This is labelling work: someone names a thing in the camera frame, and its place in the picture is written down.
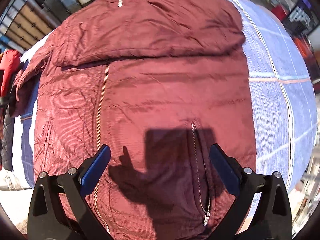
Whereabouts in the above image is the maroon zip-up jacket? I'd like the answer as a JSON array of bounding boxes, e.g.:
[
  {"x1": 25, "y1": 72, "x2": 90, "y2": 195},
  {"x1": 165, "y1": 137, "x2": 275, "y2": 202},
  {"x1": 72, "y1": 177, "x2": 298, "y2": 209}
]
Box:
[{"x1": 9, "y1": 0, "x2": 257, "y2": 240}]

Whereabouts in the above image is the dark grey quilted jacket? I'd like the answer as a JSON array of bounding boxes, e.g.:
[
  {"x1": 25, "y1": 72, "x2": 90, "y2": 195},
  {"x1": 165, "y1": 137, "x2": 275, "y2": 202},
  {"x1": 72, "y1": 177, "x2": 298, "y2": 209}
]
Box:
[{"x1": 1, "y1": 107, "x2": 15, "y2": 171}]

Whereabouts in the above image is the blue plaid bed sheet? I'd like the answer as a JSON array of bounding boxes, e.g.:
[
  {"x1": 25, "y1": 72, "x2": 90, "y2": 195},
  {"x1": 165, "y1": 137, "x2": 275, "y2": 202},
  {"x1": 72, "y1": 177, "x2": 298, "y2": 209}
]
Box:
[{"x1": 20, "y1": 0, "x2": 318, "y2": 230}]

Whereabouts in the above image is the red folded puffer jacket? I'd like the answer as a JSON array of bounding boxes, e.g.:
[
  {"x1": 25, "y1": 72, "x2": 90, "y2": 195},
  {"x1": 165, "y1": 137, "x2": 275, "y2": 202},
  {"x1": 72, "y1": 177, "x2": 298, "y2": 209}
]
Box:
[{"x1": 1, "y1": 49, "x2": 21, "y2": 97}]

